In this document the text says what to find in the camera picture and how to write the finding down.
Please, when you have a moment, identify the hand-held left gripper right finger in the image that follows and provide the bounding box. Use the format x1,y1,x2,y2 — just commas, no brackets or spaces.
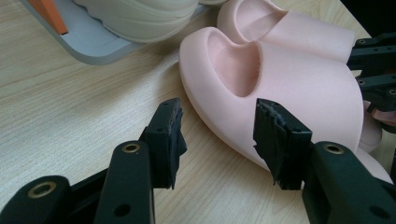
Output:
252,98,313,190

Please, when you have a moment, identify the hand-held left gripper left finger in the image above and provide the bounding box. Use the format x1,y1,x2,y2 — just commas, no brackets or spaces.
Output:
141,97,188,190

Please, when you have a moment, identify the pink slide slipper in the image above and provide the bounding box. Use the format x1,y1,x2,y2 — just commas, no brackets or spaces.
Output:
217,0,357,63
178,26,393,185

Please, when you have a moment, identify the white two-tier shoe rack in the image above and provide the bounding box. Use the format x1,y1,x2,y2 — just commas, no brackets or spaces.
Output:
20,0,219,66

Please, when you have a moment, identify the cream perforated clog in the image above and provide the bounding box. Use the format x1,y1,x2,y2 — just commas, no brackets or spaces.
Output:
73,0,200,44

